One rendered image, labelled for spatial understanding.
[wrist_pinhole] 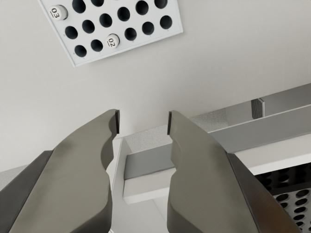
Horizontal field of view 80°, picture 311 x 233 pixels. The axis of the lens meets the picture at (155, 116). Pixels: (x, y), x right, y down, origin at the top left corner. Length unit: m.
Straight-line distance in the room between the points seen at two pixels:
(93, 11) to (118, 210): 0.19
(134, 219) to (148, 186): 0.04
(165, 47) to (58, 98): 0.17
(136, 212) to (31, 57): 0.23
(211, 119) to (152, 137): 0.41
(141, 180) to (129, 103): 0.12
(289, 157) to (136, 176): 0.14
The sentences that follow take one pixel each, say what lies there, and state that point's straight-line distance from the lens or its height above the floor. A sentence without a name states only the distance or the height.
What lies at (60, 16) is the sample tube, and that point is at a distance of 0.21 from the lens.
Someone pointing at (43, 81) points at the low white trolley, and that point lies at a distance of 0.30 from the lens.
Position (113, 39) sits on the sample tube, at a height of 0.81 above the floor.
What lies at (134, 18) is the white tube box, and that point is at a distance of 0.21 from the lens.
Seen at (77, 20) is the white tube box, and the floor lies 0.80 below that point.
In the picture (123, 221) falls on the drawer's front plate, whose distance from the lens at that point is 0.19.
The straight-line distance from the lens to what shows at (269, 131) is 0.21.
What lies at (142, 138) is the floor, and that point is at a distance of 1.29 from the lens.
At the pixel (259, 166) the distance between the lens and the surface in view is 0.19.
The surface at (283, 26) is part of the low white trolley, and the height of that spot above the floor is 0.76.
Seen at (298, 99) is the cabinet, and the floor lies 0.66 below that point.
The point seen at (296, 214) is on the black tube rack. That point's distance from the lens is 0.26.
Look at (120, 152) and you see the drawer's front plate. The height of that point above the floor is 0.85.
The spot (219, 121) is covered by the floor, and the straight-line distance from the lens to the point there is 1.29.
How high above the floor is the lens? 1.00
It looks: 58 degrees down
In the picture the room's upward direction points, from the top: 177 degrees clockwise
